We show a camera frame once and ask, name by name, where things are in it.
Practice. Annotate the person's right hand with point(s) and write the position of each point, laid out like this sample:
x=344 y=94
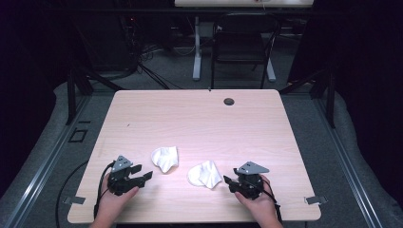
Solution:
x=263 y=207

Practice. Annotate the person's left hand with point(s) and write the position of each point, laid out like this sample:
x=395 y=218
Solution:
x=111 y=202

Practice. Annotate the metal floor rail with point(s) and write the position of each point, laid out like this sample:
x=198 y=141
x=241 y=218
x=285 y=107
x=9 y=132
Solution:
x=44 y=164
x=348 y=164

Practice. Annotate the metal table bracket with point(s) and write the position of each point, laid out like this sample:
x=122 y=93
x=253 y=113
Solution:
x=315 y=200
x=74 y=200

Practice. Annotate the black metal stand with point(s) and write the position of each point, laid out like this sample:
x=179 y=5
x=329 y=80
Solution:
x=330 y=101
x=71 y=95

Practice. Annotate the black folding chair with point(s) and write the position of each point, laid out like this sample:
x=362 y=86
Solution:
x=240 y=44

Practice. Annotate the white sock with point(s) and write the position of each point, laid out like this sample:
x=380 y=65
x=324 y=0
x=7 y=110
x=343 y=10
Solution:
x=206 y=175
x=164 y=157

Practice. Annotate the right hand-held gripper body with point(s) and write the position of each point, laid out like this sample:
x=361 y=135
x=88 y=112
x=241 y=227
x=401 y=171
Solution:
x=250 y=185

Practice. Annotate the white desk leg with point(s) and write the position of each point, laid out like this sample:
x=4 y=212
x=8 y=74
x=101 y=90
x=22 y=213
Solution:
x=197 y=57
x=271 y=71

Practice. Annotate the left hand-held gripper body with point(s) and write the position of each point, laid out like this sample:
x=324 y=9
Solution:
x=122 y=183

